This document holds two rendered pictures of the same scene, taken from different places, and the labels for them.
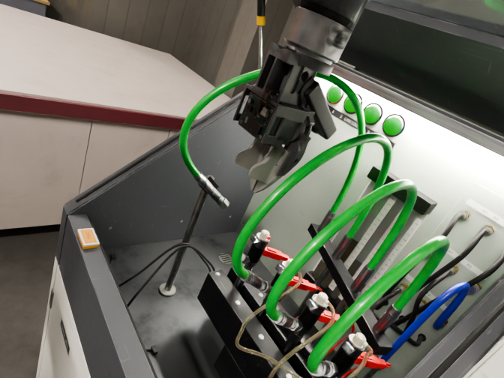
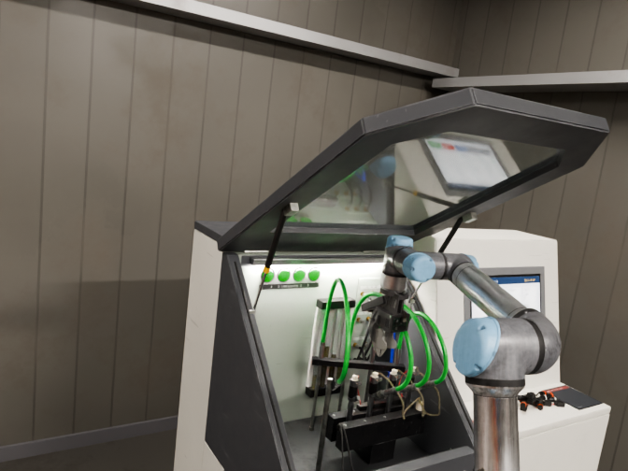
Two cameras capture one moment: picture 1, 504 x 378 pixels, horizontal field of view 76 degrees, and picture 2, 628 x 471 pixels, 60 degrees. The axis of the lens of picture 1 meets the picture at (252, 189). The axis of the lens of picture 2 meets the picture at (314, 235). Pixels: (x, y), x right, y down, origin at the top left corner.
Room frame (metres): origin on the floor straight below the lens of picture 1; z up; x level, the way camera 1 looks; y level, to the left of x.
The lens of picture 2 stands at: (0.26, 1.53, 1.83)
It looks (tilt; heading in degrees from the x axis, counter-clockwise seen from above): 10 degrees down; 286
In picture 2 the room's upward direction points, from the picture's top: 7 degrees clockwise
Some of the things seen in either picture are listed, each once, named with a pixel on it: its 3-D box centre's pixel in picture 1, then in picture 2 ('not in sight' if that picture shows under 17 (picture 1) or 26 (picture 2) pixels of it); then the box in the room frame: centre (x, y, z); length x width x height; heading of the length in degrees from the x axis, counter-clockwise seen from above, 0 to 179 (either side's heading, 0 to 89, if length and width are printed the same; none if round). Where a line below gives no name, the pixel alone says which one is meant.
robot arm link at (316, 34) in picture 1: (317, 39); (394, 281); (0.45, 0.00, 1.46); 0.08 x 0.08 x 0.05
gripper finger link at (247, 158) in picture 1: (250, 160); (380, 344); (0.46, 0.02, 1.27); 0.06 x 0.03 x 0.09; 139
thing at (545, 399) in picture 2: not in sight; (535, 398); (-0.06, -0.51, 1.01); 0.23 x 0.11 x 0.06; 49
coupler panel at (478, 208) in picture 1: (451, 266); (369, 318); (0.57, -0.41, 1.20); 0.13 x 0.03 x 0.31; 49
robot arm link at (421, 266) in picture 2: not in sight; (420, 264); (0.38, 0.08, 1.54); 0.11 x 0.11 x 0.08; 34
